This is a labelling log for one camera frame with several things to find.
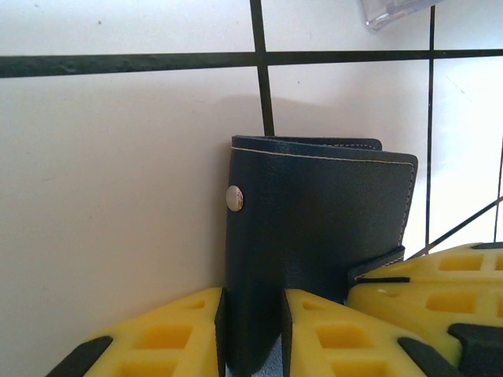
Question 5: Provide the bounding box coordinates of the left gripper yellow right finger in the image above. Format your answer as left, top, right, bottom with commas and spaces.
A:
281, 288, 467, 377

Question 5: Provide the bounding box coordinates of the dark blue leather card holder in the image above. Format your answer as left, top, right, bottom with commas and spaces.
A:
223, 134, 420, 377

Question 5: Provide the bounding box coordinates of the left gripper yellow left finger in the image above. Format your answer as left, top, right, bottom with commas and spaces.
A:
46, 286, 228, 377

